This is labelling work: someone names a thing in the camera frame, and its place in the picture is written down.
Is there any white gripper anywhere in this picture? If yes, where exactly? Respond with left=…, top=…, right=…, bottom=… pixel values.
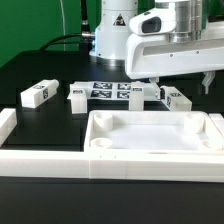
left=125, top=0, right=224, bottom=94

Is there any white desk top tray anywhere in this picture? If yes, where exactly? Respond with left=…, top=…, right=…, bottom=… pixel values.
left=84, top=110, right=224, bottom=155

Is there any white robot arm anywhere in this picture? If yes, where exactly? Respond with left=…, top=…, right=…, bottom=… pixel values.
left=90, top=0, right=224, bottom=86

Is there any marker sheet with tags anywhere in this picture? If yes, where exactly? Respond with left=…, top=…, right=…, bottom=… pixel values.
left=71, top=81, right=158, bottom=101

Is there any black cable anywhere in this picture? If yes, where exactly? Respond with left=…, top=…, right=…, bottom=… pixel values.
left=39, top=0, right=98, bottom=52

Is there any white thin cable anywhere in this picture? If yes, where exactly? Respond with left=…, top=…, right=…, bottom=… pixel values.
left=59, top=0, right=67, bottom=52

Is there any white U-shaped fence frame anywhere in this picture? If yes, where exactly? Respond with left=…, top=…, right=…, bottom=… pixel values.
left=0, top=113, right=224, bottom=182

